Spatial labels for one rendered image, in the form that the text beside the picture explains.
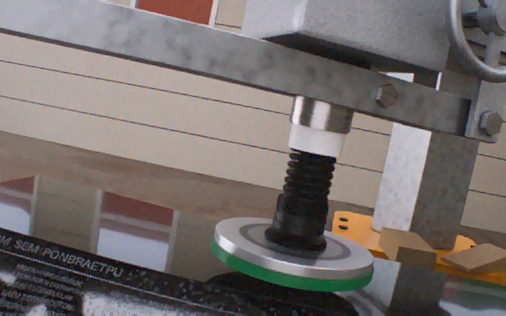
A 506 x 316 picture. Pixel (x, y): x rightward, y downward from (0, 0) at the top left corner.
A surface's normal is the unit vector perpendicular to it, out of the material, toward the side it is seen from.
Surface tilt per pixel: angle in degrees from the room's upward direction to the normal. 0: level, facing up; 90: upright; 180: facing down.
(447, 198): 90
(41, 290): 45
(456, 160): 90
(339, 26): 90
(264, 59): 90
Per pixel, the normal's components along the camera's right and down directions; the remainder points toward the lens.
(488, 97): 0.29, 0.15
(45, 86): -0.07, 0.09
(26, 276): 0.05, -0.64
